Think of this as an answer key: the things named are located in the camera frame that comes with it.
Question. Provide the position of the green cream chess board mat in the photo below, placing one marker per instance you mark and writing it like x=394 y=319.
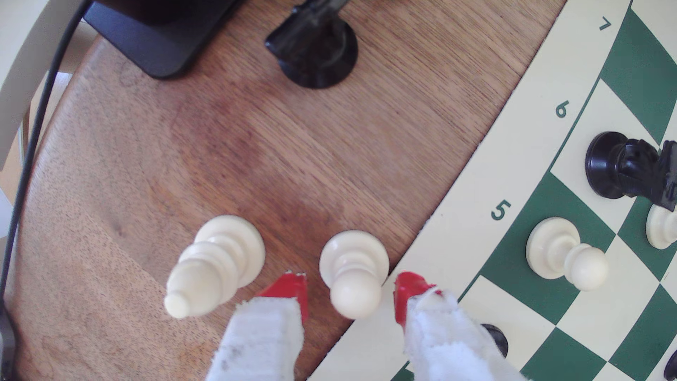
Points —
x=476 y=174

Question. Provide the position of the white chess pawn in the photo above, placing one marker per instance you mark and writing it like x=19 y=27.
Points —
x=664 y=227
x=354 y=270
x=560 y=251

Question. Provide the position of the black flat rectangular base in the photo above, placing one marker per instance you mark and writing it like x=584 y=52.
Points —
x=158 y=31

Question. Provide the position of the black chess pawn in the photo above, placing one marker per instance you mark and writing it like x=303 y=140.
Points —
x=498 y=338

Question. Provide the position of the tall black chess piece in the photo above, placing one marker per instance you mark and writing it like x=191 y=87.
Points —
x=317 y=53

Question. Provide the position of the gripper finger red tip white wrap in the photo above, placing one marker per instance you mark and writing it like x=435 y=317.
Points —
x=444 y=338
x=259 y=338

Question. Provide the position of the white chess bishop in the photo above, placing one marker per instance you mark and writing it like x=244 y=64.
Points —
x=217 y=259

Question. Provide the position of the cream curved furniture edge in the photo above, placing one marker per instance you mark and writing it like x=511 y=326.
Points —
x=26 y=63

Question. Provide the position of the black chess knight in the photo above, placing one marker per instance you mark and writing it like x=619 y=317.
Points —
x=624 y=166

